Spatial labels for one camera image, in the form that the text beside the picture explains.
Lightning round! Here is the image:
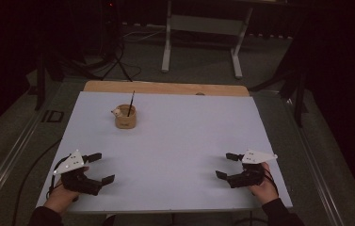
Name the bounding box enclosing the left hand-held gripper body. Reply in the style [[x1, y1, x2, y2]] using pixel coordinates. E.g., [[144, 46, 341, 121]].
[[53, 149, 104, 197]]

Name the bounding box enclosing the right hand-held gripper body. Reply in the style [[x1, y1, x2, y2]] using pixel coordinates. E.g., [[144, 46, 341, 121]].
[[226, 149, 279, 189]]

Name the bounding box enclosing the wooden pen holder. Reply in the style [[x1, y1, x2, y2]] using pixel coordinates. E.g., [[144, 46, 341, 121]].
[[110, 104, 137, 130]]

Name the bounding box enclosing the black pen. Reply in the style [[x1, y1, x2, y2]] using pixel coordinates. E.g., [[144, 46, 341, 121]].
[[126, 89, 137, 118]]

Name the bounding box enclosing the person's right hand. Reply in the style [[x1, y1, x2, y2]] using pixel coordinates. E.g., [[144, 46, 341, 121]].
[[248, 161, 281, 206]]

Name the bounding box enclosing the person's left hand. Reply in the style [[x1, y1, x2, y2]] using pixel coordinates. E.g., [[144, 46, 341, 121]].
[[43, 166, 90, 218]]

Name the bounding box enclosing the black floor plate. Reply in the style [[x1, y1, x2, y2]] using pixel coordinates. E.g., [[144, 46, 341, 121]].
[[40, 109, 65, 124]]

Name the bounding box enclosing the white table mat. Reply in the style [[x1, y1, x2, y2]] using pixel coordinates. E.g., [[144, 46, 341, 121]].
[[36, 90, 294, 215]]

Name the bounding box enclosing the black metal stand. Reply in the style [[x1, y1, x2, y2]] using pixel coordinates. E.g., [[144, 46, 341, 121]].
[[248, 53, 310, 128], [34, 51, 65, 111]]

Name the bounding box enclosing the wooden table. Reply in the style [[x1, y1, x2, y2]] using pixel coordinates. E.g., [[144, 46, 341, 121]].
[[83, 80, 250, 98]]

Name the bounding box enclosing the black tripod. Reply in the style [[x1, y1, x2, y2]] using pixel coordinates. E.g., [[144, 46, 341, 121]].
[[100, 0, 135, 83]]

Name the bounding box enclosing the white metal stand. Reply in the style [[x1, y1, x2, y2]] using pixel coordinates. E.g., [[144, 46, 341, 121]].
[[161, 0, 255, 80]]

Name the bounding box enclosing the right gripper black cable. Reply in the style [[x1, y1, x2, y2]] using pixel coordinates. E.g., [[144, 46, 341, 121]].
[[262, 167, 281, 198]]

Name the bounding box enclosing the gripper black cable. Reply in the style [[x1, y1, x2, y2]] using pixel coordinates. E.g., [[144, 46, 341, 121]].
[[48, 155, 72, 197], [262, 167, 281, 198]]

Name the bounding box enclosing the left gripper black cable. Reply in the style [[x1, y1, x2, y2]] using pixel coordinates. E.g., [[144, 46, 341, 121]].
[[48, 155, 72, 197]]

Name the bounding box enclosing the black floor cable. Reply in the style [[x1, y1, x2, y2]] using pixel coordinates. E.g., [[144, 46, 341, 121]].
[[10, 137, 63, 226]]

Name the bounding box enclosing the metal floor rail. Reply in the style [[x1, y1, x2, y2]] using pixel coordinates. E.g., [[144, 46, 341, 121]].
[[282, 97, 347, 226], [0, 106, 46, 215]]

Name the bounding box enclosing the white floor cable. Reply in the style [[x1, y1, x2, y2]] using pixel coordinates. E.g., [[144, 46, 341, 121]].
[[122, 28, 168, 44]]

